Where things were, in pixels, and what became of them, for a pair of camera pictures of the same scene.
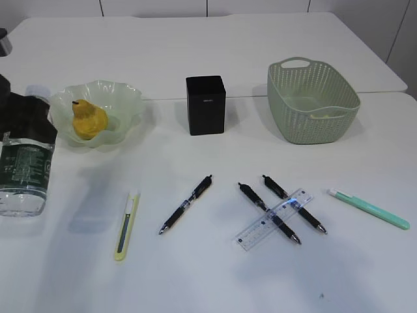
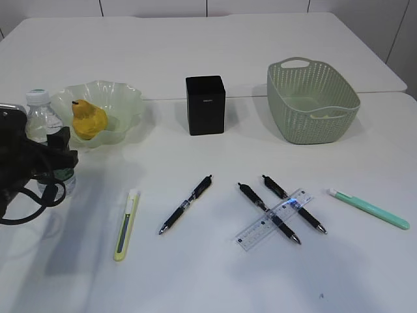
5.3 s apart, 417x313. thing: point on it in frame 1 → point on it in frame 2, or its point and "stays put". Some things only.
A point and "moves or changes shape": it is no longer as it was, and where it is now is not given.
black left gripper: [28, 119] → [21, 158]
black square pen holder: [206, 100] stays put
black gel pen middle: [252, 194] stays put
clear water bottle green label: [25, 168] moves or changes shape
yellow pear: [88, 119] stays put
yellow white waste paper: [325, 116] stays put
